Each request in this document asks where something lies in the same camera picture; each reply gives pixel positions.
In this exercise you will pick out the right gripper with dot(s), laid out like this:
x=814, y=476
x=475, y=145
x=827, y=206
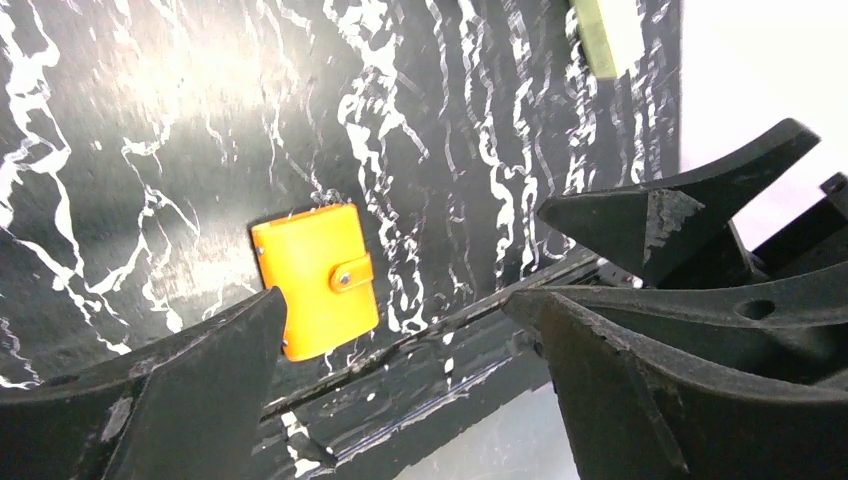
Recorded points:
x=675, y=233

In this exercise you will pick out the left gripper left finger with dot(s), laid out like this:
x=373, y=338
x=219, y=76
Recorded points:
x=184, y=407

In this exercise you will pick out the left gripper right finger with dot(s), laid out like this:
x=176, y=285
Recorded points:
x=636, y=408

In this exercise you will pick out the orange card holder wallet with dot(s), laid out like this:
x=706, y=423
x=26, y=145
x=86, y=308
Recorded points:
x=318, y=260

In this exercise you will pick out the white box with red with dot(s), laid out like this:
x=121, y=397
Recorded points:
x=611, y=35

